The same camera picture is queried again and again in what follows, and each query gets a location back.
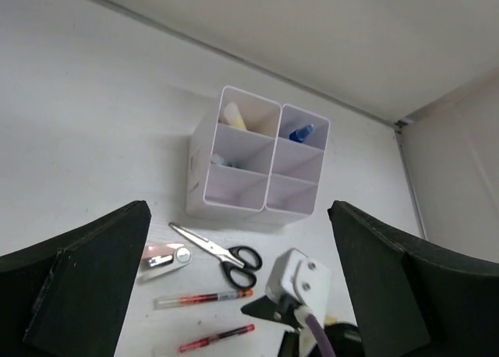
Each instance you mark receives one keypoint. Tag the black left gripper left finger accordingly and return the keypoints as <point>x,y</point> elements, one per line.
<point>69,295</point>

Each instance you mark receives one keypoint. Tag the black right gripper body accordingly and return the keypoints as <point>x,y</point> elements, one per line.
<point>343,337</point>

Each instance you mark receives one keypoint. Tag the red gel pen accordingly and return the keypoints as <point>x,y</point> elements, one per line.
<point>166,302</point>
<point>204,342</point>

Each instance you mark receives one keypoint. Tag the black handled scissors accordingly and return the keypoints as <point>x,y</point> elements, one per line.
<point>238,263</point>

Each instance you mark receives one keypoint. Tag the right white compartment organizer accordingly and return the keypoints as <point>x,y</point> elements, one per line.
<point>295,170</point>

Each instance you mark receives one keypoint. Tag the clear bottle blue cap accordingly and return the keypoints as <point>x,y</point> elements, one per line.
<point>301,134</point>

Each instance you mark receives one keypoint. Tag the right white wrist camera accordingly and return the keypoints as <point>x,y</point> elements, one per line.
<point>297,281</point>

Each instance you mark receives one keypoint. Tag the white compartment organizer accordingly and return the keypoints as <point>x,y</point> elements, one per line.
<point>295,170</point>
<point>219,192</point>

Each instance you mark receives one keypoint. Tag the green gel pen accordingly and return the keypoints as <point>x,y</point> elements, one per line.
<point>219,160</point>

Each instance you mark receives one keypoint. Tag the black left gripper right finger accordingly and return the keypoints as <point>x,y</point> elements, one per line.
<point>411,297</point>

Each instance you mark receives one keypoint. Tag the aluminium frame rail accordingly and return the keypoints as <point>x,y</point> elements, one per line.
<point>364,163</point>

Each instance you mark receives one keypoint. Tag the left white compartment organizer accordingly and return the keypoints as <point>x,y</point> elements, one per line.
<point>219,192</point>

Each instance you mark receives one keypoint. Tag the yellow highlighter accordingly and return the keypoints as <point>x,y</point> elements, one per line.
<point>231,115</point>

